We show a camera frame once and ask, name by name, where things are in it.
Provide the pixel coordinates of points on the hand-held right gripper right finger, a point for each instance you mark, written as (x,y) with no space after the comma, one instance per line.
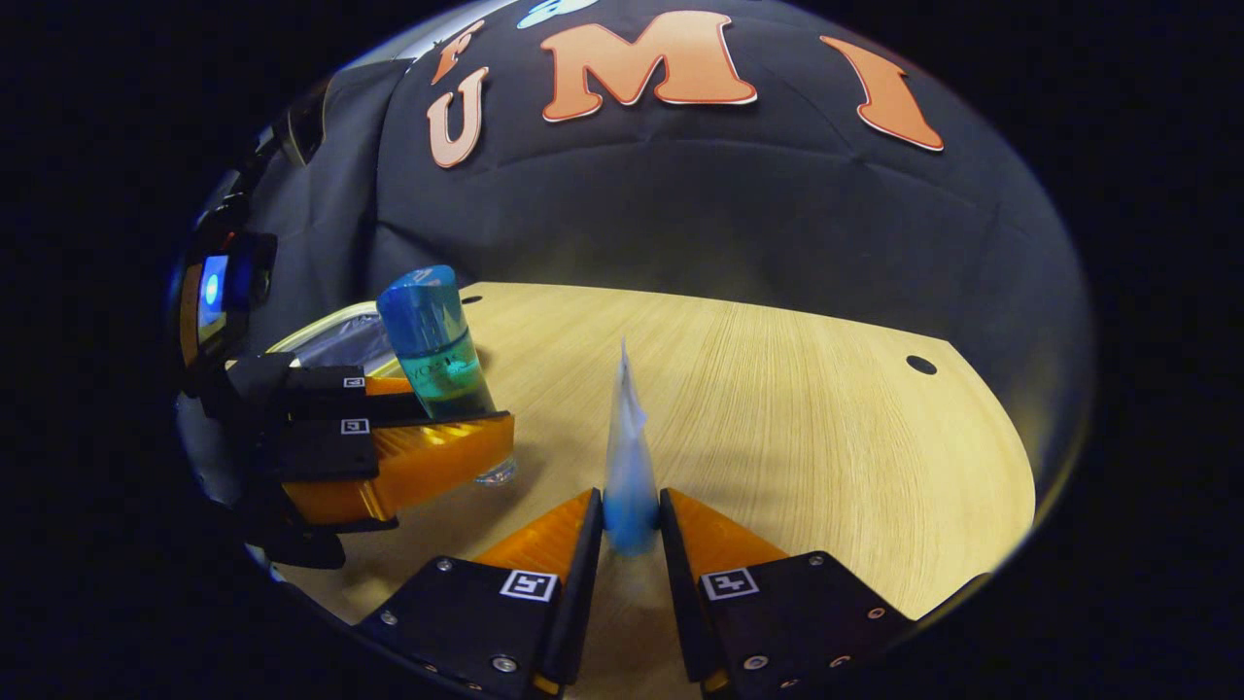
(677,593)

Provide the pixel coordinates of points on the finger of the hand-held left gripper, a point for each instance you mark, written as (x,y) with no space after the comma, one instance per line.
(321,452)
(321,403)

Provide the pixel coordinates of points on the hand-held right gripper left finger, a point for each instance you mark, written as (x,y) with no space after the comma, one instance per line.
(581,583)

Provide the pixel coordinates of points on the cream suitcase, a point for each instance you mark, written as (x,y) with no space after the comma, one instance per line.
(345,340)

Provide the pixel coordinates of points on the blue squeeze tube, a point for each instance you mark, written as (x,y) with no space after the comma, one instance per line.
(630,486)

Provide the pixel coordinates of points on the blue-green bottle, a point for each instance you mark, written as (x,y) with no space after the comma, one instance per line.
(432,331)

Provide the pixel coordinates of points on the black backdrop cloth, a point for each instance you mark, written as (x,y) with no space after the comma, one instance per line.
(729,194)

